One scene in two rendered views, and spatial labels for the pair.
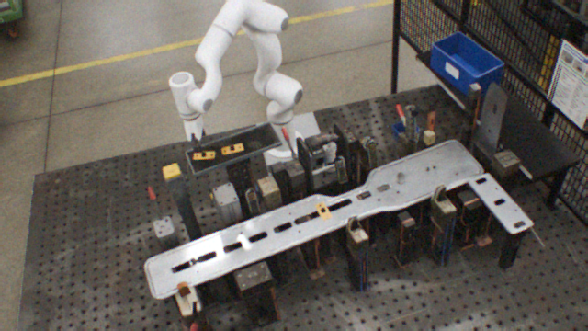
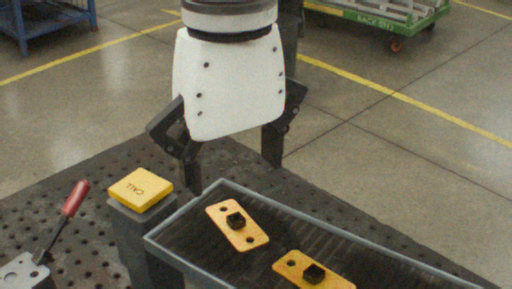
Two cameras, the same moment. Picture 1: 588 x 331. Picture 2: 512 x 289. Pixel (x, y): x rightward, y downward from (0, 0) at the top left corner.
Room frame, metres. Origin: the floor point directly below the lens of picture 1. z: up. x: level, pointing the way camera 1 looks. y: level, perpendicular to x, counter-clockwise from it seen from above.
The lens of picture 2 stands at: (1.38, 0.00, 1.54)
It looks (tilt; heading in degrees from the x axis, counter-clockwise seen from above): 32 degrees down; 53
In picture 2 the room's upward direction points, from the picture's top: straight up
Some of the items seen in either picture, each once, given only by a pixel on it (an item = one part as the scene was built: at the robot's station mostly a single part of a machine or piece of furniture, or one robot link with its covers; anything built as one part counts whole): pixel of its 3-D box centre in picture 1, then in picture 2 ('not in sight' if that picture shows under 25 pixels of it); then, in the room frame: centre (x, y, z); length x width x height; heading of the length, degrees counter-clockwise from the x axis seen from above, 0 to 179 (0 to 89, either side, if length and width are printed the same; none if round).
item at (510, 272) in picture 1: (511, 247); not in sight; (1.21, -0.79, 0.84); 0.11 x 0.06 x 0.29; 17
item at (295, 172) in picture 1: (299, 197); not in sight; (1.57, 0.00, 0.89); 0.13 x 0.11 x 0.38; 17
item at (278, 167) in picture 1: (283, 198); not in sight; (1.57, 0.07, 0.90); 0.05 x 0.05 x 0.40; 17
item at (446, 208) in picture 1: (440, 231); not in sight; (1.31, -0.53, 0.87); 0.12 x 0.09 x 0.35; 17
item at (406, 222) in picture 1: (405, 241); not in sight; (1.31, -0.39, 0.84); 0.11 x 0.08 x 0.29; 17
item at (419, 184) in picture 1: (319, 215); not in sight; (1.38, -0.07, 1.00); 1.38 x 0.22 x 0.02; 107
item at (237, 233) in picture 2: (204, 154); (236, 221); (1.62, 0.35, 1.17); 0.08 x 0.04 x 0.01; 83
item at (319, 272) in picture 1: (308, 242); not in sight; (1.36, -0.01, 0.84); 0.17 x 0.06 x 0.29; 17
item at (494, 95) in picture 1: (491, 119); not in sight; (1.59, -0.79, 1.17); 0.12 x 0.01 x 0.34; 17
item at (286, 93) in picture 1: (284, 99); not in sight; (1.96, 0.01, 1.10); 0.19 x 0.12 x 0.24; 47
